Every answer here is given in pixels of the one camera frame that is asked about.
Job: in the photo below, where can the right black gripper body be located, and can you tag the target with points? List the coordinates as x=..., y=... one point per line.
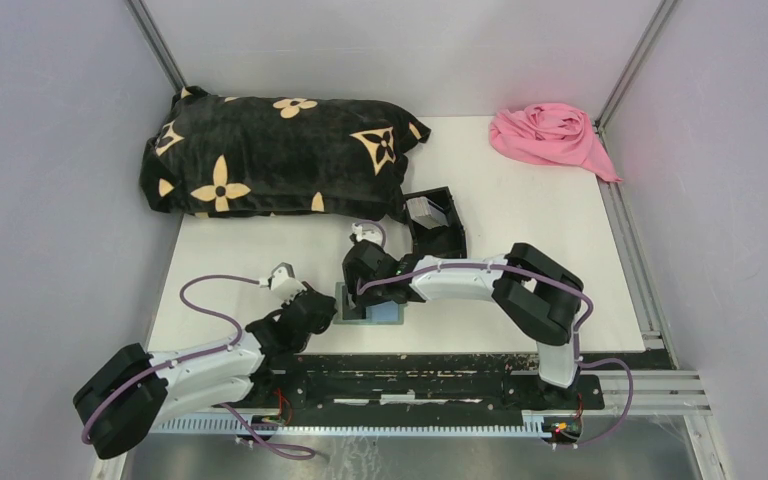
x=369, y=297

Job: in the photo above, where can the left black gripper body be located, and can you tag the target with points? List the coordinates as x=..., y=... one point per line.
x=302, y=342

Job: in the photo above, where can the green card holder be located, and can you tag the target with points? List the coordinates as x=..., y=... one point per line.
x=384, y=314

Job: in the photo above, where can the black card box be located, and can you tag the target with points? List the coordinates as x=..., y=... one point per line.
x=444, y=242

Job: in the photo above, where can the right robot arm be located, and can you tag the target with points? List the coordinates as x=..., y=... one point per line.
x=543, y=299

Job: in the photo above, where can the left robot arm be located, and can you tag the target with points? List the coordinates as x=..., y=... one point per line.
x=136, y=390

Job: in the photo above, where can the stack of cards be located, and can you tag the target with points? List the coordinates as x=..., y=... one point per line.
x=426, y=213

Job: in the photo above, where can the black floral pillow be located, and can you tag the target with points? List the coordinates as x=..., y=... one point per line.
x=228, y=156

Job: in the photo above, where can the pink cloth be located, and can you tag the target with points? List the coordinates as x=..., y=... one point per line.
x=551, y=134

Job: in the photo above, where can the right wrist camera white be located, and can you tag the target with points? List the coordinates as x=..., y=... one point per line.
x=367, y=230

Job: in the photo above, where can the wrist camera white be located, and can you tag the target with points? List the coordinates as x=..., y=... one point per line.
x=367, y=230
x=282, y=282

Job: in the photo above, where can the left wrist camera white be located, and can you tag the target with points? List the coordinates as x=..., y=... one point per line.
x=282, y=282

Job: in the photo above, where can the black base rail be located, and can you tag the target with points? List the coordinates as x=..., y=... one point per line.
x=411, y=390

